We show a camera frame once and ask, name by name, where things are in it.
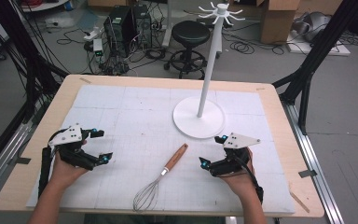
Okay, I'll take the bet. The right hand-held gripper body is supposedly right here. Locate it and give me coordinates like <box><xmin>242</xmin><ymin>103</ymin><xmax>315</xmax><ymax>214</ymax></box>
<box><xmin>209</xmin><ymin>132</ymin><xmax>262</xmax><ymax>178</ymax></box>

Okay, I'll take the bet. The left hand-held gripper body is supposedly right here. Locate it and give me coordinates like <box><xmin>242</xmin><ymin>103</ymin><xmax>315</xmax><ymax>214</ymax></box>
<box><xmin>48</xmin><ymin>123</ymin><xmax>102</xmax><ymax>171</ymax></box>

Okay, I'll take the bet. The white hook stand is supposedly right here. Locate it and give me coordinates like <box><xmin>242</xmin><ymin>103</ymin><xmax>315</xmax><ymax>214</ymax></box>
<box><xmin>172</xmin><ymin>1</ymin><xmax>247</xmax><ymax>140</ymax></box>

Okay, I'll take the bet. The wooden-handled wire whisk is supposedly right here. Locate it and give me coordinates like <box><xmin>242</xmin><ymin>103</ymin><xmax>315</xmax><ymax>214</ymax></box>
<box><xmin>132</xmin><ymin>143</ymin><xmax>189</xmax><ymax>214</ymax></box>

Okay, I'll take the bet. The person's right hand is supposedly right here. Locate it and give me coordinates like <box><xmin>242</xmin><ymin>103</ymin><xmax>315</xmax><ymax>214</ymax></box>
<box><xmin>219</xmin><ymin>147</ymin><xmax>256</xmax><ymax>201</ymax></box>

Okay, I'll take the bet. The person's left hand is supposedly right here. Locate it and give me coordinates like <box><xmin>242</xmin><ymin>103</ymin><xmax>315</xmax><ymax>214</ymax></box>
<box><xmin>49</xmin><ymin>139</ymin><xmax>90</xmax><ymax>189</ymax></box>

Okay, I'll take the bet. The white grid mat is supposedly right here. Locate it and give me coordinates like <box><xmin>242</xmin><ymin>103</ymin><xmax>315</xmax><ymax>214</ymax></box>
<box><xmin>25</xmin><ymin>84</ymin><xmax>296</xmax><ymax>216</ymax></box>

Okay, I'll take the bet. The white box with green light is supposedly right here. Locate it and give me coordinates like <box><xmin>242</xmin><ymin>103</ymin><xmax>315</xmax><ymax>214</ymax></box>
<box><xmin>91</xmin><ymin>38</ymin><xmax>104</xmax><ymax>57</ymax></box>

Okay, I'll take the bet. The white power strip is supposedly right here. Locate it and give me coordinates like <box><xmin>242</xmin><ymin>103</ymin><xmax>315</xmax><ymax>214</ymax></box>
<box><xmin>83</xmin><ymin>25</ymin><xmax>105</xmax><ymax>42</ymax></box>

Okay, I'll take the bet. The large black computer tower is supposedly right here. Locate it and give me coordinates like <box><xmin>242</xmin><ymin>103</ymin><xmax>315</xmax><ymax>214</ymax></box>
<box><xmin>103</xmin><ymin>5</ymin><xmax>135</xmax><ymax>59</ymax></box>

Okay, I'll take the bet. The black round stool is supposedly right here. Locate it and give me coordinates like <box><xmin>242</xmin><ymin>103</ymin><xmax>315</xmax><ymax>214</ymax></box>
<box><xmin>163</xmin><ymin>20</ymin><xmax>212</xmax><ymax>80</ymax></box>

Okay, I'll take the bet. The small black computer tower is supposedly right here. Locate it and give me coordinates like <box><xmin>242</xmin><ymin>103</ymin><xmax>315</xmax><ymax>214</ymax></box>
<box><xmin>131</xmin><ymin>4</ymin><xmax>154</xmax><ymax>49</ymax></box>

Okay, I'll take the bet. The tall cardboard box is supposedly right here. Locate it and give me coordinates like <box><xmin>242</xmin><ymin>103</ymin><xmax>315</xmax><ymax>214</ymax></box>
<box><xmin>258</xmin><ymin>0</ymin><xmax>301</xmax><ymax>45</ymax></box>

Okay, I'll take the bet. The white flat board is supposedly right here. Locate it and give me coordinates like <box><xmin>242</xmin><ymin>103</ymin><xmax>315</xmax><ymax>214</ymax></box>
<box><xmin>284</xmin><ymin>30</ymin><xmax>351</xmax><ymax>58</ymax></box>

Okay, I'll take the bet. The grey bundled bag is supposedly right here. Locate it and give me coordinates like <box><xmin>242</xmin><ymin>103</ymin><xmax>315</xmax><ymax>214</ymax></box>
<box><xmin>293</xmin><ymin>11</ymin><xmax>333</xmax><ymax>43</ymax></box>

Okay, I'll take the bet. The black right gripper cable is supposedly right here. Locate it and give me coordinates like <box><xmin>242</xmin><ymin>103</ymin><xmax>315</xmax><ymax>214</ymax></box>
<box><xmin>234</xmin><ymin>154</ymin><xmax>265</xmax><ymax>204</ymax></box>

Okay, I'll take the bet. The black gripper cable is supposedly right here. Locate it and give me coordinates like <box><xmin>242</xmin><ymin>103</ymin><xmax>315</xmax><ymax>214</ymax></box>
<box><xmin>234</xmin><ymin>154</ymin><xmax>265</xmax><ymax>204</ymax></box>
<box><xmin>37</xmin><ymin>128</ymin><xmax>63</xmax><ymax>199</ymax></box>

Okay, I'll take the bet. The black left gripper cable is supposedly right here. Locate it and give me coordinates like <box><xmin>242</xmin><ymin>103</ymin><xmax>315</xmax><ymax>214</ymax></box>
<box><xmin>37</xmin><ymin>128</ymin><xmax>63</xmax><ymax>199</ymax></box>

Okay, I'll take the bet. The aluminium rail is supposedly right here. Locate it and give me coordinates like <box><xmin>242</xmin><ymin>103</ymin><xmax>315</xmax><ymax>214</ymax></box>
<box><xmin>0</xmin><ymin>120</ymin><xmax>34</xmax><ymax>204</ymax></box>
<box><xmin>282</xmin><ymin>102</ymin><xmax>345</xmax><ymax>224</ymax></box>

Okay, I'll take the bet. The black metal frame stand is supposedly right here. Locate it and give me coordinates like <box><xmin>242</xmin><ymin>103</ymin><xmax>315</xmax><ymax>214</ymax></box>
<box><xmin>0</xmin><ymin>0</ymin><xmax>70</xmax><ymax>180</ymax></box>
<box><xmin>272</xmin><ymin>0</ymin><xmax>358</xmax><ymax>135</ymax></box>

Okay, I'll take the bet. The coiled black floor cable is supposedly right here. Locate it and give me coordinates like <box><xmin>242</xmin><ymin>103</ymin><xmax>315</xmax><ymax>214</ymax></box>
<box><xmin>229</xmin><ymin>40</ymin><xmax>256</xmax><ymax>56</ymax></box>

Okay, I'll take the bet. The grey metal upright post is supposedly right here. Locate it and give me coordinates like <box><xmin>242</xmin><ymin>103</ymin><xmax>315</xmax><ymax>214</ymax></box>
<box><xmin>162</xmin><ymin>0</ymin><xmax>173</xmax><ymax>49</ymax></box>

